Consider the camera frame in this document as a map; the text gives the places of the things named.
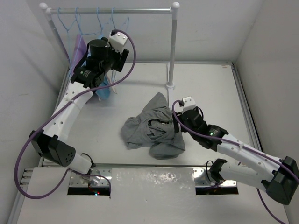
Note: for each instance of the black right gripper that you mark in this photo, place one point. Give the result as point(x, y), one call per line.
point(176, 123)

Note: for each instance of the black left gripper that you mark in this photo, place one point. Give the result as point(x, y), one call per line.
point(119, 59)

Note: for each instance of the grey t shirt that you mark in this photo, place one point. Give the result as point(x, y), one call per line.
point(154, 128)

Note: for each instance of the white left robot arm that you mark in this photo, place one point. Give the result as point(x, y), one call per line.
point(101, 56)

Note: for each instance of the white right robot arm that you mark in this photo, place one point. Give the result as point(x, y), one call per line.
point(279, 178)

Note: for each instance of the blue hanging shirt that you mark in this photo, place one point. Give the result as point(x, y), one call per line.
point(104, 93)

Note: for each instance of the purple hanging shirt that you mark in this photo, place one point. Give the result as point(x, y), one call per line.
point(78, 52)

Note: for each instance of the blue hanger with purple shirt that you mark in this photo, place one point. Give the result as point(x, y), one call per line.
point(80, 31)

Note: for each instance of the white metal clothes rack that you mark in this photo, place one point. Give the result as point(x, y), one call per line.
point(173, 11)

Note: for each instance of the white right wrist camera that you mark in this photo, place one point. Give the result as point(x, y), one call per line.
point(188, 103)

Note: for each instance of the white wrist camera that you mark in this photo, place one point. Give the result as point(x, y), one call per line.
point(188, 103)
point(118, 39)

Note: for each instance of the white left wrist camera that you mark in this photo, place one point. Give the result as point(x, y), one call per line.
point(118, 39)

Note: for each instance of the empty blue wire hanger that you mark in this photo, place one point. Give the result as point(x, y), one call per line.
point(123, 27)

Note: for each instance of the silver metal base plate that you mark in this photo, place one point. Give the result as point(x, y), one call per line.
point(103, 175)

